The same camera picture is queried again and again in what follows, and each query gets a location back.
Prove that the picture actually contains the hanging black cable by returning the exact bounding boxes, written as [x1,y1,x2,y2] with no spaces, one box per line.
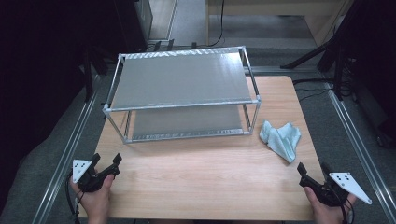
[206,0,226,48]

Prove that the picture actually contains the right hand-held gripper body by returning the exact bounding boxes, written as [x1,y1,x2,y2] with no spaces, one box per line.
[299,172,373,208]

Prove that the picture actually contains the black tripod stand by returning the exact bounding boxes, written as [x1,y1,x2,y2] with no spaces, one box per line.
[279,0,368,102]

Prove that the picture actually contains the black stand base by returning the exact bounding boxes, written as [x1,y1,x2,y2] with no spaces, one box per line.
[375,122,396,149]

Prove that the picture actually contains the person's left hand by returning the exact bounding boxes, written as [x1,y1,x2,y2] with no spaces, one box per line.
[69,174,116,224]

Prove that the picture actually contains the light blue cloth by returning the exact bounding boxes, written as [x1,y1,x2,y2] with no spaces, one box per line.
[259,119,302,164]

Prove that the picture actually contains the left hand-held gripper cable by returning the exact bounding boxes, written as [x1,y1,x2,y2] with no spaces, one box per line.
[64,172,84,224]

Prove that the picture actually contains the black metal stand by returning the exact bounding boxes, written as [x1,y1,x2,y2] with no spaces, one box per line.
[82,46,120,102]

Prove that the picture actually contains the silver metal shelf rack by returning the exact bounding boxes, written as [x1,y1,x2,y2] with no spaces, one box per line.
[102,46,262,145]

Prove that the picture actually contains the person's right hand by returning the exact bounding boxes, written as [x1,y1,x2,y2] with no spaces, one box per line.
[304,186,358,224]

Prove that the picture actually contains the black floor cables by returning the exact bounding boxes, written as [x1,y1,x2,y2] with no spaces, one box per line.
[292,77,336,102]

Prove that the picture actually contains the dark cabinet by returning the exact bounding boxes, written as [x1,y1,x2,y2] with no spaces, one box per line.
[113,0,153,60]

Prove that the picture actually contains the hand-held gripper cable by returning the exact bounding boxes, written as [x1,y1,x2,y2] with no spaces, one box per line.
[64,172,84,224]
[337,190,357,224]

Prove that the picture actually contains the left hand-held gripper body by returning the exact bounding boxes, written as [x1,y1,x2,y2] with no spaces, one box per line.
[72,159,121,193]

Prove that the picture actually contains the right hand-held gripper cable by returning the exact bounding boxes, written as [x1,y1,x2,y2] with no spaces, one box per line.
[337,190,357,224]

